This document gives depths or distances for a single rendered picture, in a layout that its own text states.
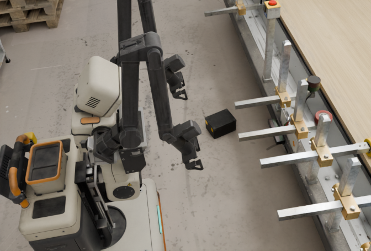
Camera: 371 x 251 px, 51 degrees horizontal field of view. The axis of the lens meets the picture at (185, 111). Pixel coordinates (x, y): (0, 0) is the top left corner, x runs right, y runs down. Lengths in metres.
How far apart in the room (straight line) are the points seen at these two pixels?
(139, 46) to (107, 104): 0.40
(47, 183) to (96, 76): 0.61
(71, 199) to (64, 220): 0.10
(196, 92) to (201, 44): 0.72
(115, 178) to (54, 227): 0.33
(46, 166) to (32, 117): 1.76
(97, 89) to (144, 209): 1.10
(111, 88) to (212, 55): 2.43
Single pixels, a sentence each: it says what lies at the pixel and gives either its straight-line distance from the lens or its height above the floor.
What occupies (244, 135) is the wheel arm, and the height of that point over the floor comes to 0.86.
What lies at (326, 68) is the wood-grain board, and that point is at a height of 0.90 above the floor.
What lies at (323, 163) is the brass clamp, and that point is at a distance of 1.73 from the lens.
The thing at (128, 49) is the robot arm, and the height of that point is 1.61.
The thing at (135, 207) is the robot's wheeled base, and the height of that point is 0.28.
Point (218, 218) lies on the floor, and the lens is 2.64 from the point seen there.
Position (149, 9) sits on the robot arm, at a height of 1.50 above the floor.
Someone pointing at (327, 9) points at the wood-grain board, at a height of 0.90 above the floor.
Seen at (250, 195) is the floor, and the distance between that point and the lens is 2.74.
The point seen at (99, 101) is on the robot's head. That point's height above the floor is 1.31.
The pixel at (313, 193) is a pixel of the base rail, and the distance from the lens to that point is 1.94.
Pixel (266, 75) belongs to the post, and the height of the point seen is 0.75.
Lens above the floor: 2.28
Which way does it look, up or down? 44 degrees down
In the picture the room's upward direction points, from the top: 7 degrees counter-clockwise
